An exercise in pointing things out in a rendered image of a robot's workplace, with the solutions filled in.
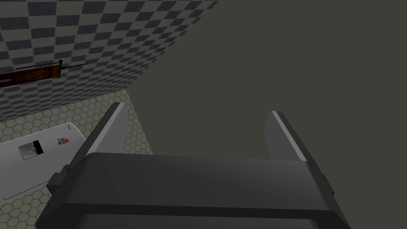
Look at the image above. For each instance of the white refrigerator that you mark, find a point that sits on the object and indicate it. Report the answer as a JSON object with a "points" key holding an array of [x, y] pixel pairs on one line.
{"points": [[38, 159]]}

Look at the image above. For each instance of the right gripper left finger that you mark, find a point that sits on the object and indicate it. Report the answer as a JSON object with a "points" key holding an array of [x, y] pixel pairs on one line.
{"points": [[108, 133]]}

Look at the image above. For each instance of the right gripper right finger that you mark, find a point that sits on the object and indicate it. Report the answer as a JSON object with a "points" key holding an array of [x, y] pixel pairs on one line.
{"points": [[283, 140]]}

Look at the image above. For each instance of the brown wall hanging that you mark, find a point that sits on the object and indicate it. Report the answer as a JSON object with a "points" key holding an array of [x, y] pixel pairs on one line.
{"points": [[30, 74]]}

